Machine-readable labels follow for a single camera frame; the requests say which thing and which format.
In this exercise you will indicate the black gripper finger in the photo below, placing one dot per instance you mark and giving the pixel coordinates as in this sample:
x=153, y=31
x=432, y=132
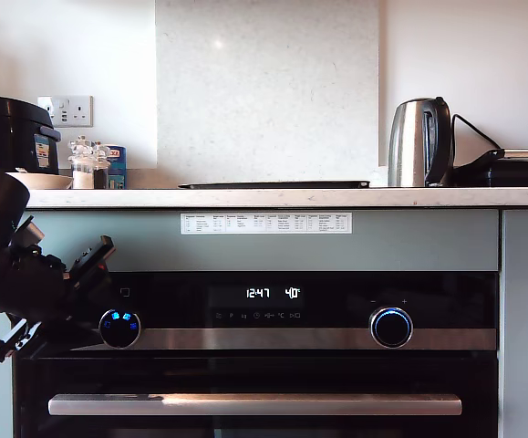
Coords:
x=63, y=340
x=91, y=296

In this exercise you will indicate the blue-lit mode rotary knob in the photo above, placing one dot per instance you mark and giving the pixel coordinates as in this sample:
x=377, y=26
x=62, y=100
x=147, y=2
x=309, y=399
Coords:
x=120, y=336

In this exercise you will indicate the black built-in oven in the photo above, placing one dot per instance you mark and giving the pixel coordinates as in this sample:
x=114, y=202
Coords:
x=263, y=369

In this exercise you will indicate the blue-ringed temperature rotary knob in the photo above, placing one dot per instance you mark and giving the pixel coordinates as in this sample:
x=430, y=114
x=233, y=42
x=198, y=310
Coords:
x=391, y=328

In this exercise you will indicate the black sandwich grill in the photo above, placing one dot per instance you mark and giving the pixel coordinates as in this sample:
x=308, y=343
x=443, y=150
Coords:
x=519, y=174

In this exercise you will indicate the clear pepper grinder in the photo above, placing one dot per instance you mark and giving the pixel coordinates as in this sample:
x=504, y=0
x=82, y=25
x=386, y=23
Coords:
x=101, y=178

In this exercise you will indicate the clear salt grinder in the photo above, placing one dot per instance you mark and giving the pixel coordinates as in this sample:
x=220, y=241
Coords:
x=81, y=177

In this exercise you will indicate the white ceramic bowl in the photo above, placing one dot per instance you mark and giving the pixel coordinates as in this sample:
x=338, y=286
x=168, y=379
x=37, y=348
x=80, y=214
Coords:
x=49, y=181

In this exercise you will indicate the blue salt carton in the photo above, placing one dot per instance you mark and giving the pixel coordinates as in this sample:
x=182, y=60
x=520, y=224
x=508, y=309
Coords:
x=118, y=170

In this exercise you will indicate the black rice cooker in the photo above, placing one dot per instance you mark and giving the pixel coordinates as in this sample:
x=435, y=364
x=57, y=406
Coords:
x=8, y=137

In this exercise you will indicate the white programme table sticker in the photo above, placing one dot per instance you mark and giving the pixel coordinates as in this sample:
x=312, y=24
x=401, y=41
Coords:
x=263, y=223

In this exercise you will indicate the pale green filler panel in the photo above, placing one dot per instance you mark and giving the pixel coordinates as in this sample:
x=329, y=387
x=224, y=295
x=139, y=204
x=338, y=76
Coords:
x=382, y=251

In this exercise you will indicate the stainless steel kettle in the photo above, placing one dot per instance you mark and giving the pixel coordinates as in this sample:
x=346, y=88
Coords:
x=409, y=145

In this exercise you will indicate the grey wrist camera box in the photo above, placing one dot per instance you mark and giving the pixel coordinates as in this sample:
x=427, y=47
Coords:
x=31, y=232

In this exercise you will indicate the white double wall socket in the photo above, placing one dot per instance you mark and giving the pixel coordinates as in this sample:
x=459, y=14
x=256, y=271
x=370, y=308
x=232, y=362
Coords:
x=79, y=111

